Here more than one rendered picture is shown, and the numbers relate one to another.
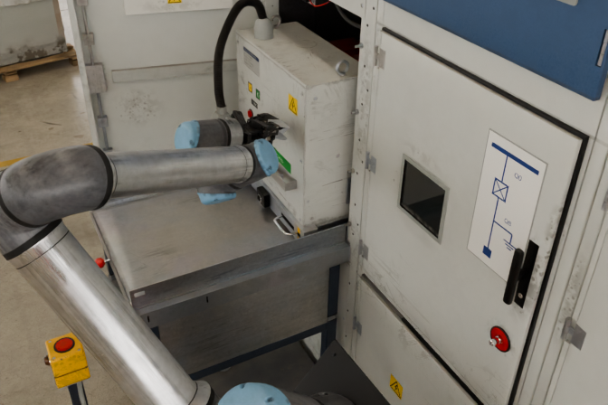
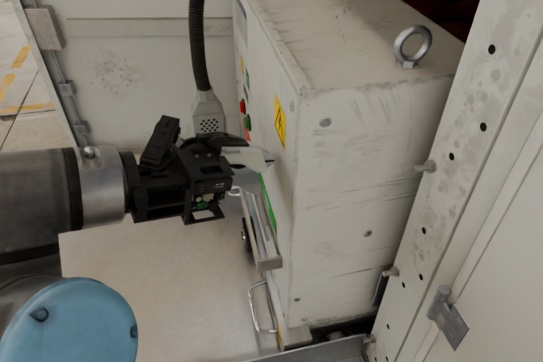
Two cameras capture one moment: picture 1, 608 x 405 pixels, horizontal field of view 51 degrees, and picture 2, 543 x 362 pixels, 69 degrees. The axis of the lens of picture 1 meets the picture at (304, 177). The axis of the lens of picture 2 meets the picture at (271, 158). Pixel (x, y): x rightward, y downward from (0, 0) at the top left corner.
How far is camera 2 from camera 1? 134 cm
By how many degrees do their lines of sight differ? 15
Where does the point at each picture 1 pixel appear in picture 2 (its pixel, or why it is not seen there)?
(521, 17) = not seen: outside the picture
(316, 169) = (317, 255)
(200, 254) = not seen: hidden behind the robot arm
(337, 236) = (347, 348)
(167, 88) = (149, 51)
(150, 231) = (79, 262)
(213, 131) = (14, 194)
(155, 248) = not seen: hidden behind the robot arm
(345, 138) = (389, 205)
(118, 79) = (75, 31)
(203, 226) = (153, 266)
